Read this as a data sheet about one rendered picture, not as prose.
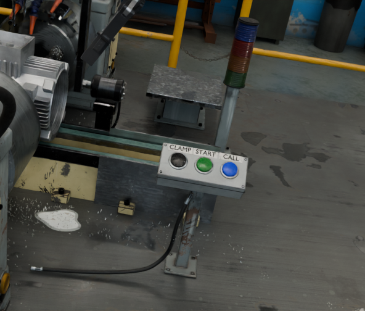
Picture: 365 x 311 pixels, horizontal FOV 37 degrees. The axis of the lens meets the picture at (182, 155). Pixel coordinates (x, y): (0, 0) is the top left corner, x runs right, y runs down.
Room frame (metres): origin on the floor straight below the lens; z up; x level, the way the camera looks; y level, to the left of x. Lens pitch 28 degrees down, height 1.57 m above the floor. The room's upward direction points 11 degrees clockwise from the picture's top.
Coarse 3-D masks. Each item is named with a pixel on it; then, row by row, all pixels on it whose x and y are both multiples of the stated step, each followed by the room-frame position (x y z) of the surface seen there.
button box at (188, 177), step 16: (160, 160) 0.91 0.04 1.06; (192, 160) 0.92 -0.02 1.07; (224, 160) 0.94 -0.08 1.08; (240, 160) 0.94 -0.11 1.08; (160, 176) 0.89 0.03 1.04; (176, 176) 0.89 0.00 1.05; (192, 176) 0.90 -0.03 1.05; (208, 176) 0.90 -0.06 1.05; (224, 176) 0.91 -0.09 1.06; (240, 176) 0.91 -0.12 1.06; (208, 192) 0.91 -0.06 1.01; (224, 192) 0.91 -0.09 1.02; (240, 192) 0.90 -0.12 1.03
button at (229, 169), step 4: (224, 164) 0.92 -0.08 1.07; (228, 164) 0.92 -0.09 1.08; (232, 164) 0.93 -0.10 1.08; (224, 168) 0.91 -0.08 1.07; (228, 168) 0.92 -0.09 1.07; (232, 168) 0.92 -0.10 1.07; (236, 168) 0.92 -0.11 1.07; (224, 172) 0.91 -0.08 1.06; (228, 172) 0.91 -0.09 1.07; (232, 172) 0.91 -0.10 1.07; (236, 172) 0.91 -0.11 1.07
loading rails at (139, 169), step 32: (64, 128) 1.24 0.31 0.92; (96, 128) 1.25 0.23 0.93; (32, 160) 1.11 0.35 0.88; (64, 160) 1.11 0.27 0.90; (96, 160) 1.11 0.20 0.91; (128, 160) 1.11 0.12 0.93; (64, 192) 1.10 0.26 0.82; (96, 192) 1.11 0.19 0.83; (128, 192) 1.11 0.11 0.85; (160, 192) 1.11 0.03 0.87
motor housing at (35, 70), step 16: (32, 64) 1.16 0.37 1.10; (48, 64) 1.17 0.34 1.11; (64, 64) 1.21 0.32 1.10; (16, 80) 1.12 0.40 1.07; (32, 80) 1.13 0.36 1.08; (64, 80) 1.25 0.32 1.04; (48, 96) 1.11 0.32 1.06; (64, 96) 1.25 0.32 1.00; (48, 112) 1.09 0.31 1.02; (48, 128) 1.10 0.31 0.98
